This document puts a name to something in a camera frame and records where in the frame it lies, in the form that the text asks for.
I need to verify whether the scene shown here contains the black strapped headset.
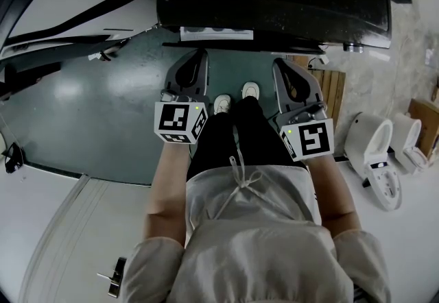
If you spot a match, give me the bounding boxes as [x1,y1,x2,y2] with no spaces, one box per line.
[3,142,25,174]

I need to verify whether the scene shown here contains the person's left white shoe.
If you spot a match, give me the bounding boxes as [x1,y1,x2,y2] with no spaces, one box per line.
[213,93,233,116]

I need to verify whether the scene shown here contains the wooden slatted board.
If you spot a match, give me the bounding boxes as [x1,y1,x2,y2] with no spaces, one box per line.
[307,68,347,158]

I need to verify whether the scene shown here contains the person's right white shoe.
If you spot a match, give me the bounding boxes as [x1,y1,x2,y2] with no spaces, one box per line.
[240,81,260,101]

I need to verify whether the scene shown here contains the person's white shirt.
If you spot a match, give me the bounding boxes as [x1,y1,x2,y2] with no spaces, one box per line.
[121,156,392,303]

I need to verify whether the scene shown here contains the white toilet with open lid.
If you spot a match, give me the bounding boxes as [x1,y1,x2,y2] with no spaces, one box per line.
[392,112,434,176]
[344,112,403,211]

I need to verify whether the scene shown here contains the person's left forearm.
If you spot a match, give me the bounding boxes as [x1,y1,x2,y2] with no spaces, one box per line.
[145,141,191,252]

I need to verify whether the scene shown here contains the person's right forearm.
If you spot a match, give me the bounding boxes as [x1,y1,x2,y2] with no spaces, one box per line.
[304,154,361,238]

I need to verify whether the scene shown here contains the person's white shoe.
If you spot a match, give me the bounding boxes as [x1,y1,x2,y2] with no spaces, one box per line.
[240,81,260,101]
[213,93,233,116]

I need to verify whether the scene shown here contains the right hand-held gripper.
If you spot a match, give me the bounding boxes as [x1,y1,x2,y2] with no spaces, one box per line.
[272,58,335,162]

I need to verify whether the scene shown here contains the brown cardboard box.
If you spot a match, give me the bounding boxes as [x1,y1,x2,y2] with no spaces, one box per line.
[407,98,439,159]

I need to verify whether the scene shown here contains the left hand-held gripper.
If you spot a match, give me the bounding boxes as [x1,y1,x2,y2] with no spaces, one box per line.
[152,48,210,146]

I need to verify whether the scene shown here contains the person's black trousers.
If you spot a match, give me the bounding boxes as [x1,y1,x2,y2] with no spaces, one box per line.
[187,95,308,181]

